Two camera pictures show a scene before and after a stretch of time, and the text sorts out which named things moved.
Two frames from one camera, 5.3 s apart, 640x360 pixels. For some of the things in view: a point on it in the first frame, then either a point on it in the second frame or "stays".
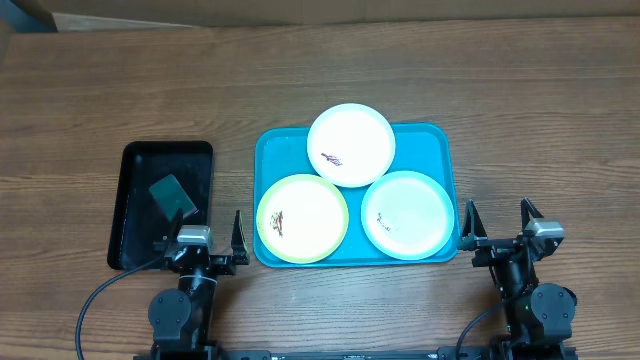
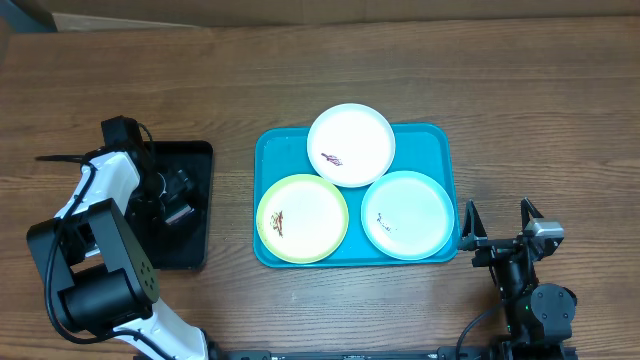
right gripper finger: x=526 y=207 stays
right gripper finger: x=473 y=227 stays
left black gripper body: x=217 y=265 -> x=163 y=186
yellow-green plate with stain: x=302 y=218 stays
